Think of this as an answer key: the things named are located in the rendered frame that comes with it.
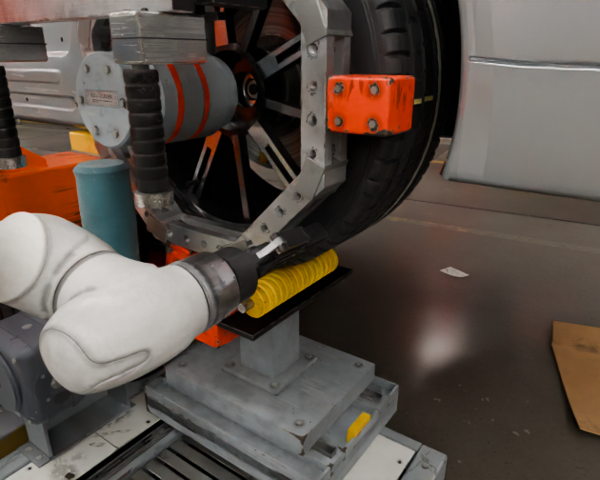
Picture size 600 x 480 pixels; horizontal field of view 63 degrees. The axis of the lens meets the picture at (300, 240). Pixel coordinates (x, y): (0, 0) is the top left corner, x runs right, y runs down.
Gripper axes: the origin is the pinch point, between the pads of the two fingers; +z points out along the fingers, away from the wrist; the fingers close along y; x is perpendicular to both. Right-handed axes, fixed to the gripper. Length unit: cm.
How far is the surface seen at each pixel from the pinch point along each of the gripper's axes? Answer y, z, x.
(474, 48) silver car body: 34.1, 7.0, 5.1
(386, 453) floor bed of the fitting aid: -35, 20, -45
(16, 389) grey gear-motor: -54, -30, 10
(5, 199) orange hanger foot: -46, -17, 45
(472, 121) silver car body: 28.4, 6.9, -1.9
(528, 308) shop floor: -34, 126, -57
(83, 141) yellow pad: -46, 7, 56
